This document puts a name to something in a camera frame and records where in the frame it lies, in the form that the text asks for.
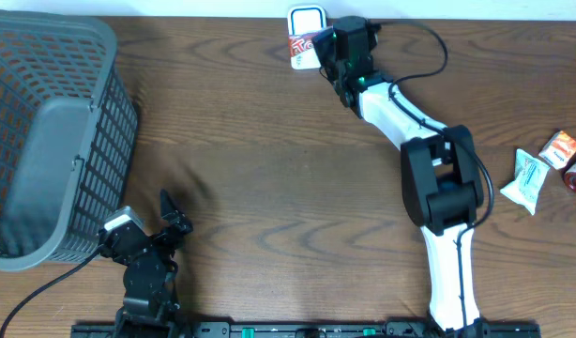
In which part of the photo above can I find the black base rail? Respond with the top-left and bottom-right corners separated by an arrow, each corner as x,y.
70,320 -> 542,338

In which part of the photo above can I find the teal wet wipes pack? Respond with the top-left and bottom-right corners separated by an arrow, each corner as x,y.
500,148 -> 550,216

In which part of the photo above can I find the small orange snack packet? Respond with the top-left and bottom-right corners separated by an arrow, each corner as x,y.
539,131 -> 576,170

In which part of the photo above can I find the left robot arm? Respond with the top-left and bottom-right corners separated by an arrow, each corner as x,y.
99,190 -> 193,337

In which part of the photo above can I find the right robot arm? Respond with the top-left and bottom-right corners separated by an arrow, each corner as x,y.
312,16 -> 493,337

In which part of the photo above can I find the white barcode scanner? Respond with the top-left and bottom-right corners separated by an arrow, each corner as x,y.
287,5 -> 326,70

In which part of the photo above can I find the left black cable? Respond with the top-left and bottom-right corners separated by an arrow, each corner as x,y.
0,248 -> 104,338

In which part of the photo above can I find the grey plastic shopping basket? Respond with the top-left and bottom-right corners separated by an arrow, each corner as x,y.
0,10 -> 139,271

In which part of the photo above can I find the red Top snack bag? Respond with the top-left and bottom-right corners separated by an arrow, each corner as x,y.
289,28 -> 335,58

